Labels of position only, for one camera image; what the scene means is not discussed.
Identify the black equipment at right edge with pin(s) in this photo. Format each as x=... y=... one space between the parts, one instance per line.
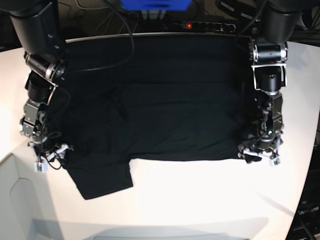
x=306 y=221

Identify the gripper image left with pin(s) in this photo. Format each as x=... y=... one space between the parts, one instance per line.
x=48 y=147

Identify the black power strip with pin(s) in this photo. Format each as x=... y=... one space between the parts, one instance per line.
x=202 y=27

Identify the blue plastic bin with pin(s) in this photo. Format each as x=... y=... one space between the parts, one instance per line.
x=168 y=5

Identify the white box at table corner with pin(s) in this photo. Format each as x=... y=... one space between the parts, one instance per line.
x=26 y=207

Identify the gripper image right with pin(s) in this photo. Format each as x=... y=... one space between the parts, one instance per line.
x=263 y=145

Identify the black T-shirt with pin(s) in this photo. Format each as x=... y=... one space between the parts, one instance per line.
x=181 y=98

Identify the robot arm image left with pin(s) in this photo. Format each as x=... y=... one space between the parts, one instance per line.
x=36 y=23

